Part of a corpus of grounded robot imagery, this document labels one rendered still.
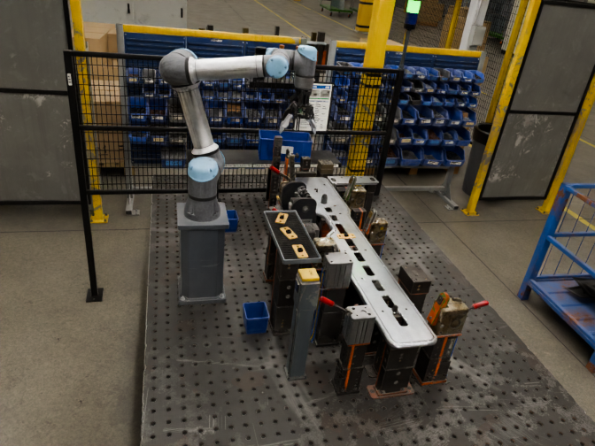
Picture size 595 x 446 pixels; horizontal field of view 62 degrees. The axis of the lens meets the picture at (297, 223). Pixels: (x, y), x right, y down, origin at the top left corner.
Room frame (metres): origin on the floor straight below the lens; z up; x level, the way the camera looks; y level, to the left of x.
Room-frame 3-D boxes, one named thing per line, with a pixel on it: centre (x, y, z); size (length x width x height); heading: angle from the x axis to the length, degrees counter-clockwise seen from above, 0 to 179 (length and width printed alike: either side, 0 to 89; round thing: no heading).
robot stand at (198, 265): (1.82, 0.40, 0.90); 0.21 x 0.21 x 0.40; 17
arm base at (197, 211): (1.82, 0.40, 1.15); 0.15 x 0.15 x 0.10
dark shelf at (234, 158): (2.75, 0.24, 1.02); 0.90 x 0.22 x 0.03; 108
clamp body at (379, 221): (2.06, -0.37, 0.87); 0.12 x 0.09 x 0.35; 108
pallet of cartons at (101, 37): (6.23, 2.55, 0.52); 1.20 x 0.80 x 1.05; 14
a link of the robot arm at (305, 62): (1.96, 0.04, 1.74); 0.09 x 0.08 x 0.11; 91
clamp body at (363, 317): (1.34, -0.25, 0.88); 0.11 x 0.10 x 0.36; 108
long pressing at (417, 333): (1.93, -0.24, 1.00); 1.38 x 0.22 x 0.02; 18
